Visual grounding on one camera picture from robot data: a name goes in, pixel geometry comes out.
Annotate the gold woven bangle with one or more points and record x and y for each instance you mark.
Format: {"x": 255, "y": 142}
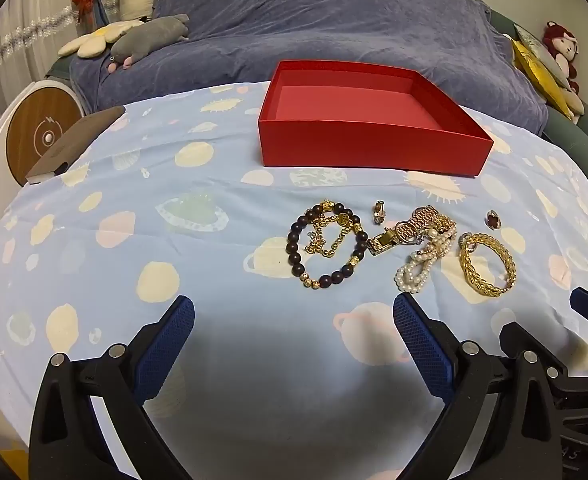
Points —
{"x": 474, "y": 275}

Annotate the blue plush blanket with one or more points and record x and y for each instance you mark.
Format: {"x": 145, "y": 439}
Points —
{"x": 324, "y": 20}

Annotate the yellow cushion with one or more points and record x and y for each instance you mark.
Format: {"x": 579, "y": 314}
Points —
{"x": 541, "y": 75}

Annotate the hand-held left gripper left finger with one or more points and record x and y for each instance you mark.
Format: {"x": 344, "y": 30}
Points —
{"x": 166, "y": 340}

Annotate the gold mesh jewelry piece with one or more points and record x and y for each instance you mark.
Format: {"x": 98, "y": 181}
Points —
{"x": 424, "y": 217}

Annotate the silver grey cushion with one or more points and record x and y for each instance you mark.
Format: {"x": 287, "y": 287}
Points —
{"x": 544, "y": 47}

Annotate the red monkey plush toy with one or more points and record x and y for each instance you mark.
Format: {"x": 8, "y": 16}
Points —
{"x": 564, "y": 45}

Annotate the green sofa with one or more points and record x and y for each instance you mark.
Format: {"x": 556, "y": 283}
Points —
{"x": 574, "y": 135}

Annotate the light blue printed tablecloth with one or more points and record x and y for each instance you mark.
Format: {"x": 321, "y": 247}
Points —
{"x": 174, "y": 240}

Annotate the white round wooden-top table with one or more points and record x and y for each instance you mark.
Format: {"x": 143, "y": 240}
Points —
{"x": 39, "y": 125}

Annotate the flower shaped cushion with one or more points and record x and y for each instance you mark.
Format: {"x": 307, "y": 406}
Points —
{"x": 89, "y": 45}

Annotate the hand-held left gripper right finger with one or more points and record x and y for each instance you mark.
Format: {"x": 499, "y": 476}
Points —
{"x": 424, "y": 345}

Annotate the white sheer curtain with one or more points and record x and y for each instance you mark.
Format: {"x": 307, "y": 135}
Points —
{"x": 24, "y": 50}

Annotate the gold hoop earring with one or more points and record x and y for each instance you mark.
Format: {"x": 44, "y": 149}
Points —
{"x": 378, "y": 211}

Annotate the grey plush toy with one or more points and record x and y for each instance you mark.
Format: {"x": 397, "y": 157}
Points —
{"x": 144, "y": 40}

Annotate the red cardboard box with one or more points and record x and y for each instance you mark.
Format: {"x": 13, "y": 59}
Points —
{"x": 374, "y": 145}

